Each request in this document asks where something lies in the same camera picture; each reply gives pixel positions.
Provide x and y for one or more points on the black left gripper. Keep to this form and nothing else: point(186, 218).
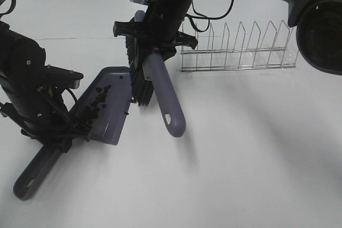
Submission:
point(44, 116)

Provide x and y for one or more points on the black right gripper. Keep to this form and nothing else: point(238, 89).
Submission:
point(159, 29)

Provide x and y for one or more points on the purple brush black bristles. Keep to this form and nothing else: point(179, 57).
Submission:
point(149, 76)

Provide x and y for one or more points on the pile of coffee beans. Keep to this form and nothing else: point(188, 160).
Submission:
point(106, 99)

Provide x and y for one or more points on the purple plastic dustpan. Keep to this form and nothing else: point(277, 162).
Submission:
point(35, 173)

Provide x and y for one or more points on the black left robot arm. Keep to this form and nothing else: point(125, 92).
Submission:
point(22, 63)

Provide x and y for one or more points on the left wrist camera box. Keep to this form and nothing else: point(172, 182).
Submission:
point(63, 78)

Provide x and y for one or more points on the metal wire rack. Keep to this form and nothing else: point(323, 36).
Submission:
point(271, 45)

